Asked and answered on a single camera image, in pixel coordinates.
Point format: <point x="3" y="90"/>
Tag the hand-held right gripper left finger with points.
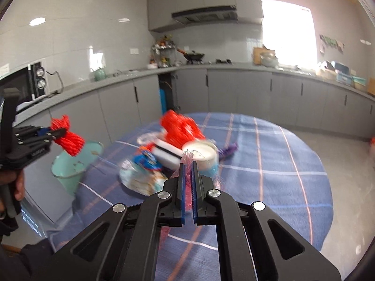
<point x="182" y="194"/>

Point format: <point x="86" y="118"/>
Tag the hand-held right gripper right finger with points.
<point x="194" y="194"/>

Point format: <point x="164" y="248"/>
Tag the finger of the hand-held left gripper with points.
<point x="32" y="130"/>
<point x="51" y="137"/>

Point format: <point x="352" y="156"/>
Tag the red mesh net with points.
<point x="70" y="144"/>

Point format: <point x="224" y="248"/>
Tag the pinkish clear plastic wrap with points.
<point x="187" y="156"/>

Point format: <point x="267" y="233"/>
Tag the white paper cup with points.
<point x="202" y="152"/>

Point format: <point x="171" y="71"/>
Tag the mint green bin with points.
<point x="70" y="178"/>

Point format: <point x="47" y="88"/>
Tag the clear plastic snack bag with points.
<point x="137" y="181"/>

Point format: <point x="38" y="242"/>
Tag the blue snack packet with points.
<point x="146" y="159"/>

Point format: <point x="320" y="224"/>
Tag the purple foil wrapper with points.
<point x="228" y="150"/>

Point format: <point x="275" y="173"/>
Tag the red plastic bag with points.
<point x="178" y="128"/>

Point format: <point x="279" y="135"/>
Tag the person's left forearm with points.
<point x="26" y="260"/>

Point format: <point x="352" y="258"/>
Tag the person's left hand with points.
<point x="18" y="183"/>

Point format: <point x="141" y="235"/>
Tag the black and white microwave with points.
<point x="17" y="87"/>

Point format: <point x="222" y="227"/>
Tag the crumpled clear plastic bag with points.
<point x="146" y="138"/>

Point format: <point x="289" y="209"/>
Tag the grey kitchen counter cabinets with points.
<point x="117" y="105"/>

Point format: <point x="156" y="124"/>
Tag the blue plaid tablecloth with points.
<point x="263" y="166"/>

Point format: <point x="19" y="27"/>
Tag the blue gas cylinder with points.
<point x="163" y="102"/>

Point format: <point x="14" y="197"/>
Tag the gas stove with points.
<point x="218" y="61"/>

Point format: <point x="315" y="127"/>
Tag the metal spice rack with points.
<point x="162" y="55"/>

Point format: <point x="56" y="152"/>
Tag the black wok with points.
<point x="194" y="55"/>

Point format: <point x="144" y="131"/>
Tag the grey pot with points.
<point x="269" y="60"/>

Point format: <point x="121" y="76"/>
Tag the wooden cutting board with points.
<point x="257" y="54"/>

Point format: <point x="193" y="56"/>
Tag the black range hood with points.
<point x="205" y="13"/>

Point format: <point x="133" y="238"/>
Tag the bright window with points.
<point x="288" y="32"/>

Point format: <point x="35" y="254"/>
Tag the blue storage box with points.
<point x="344" y="74"/>

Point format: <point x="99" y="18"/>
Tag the mint plastic container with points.
<point x="359" y="83"/>

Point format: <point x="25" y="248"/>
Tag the hanging cloths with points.
<point x="332" y="43"/>

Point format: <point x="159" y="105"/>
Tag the brown wooden board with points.
<point x="371" y="86"/>

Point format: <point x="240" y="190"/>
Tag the white wall socket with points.
<point x="134" y="51"/>

